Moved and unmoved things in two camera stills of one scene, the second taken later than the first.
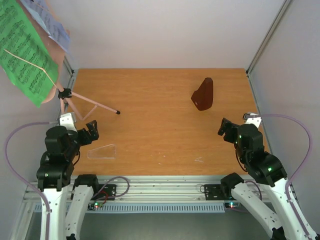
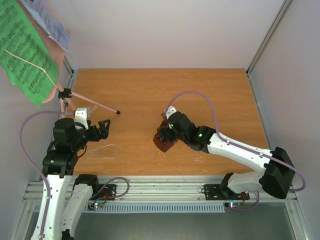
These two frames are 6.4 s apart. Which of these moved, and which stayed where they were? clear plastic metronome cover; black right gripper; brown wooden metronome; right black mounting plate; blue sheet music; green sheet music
Moved: brown wooden metronome; black right gripper
Stayed: right black mounting plate; clear plastic metronome cover; blue sheet music; green sheet music
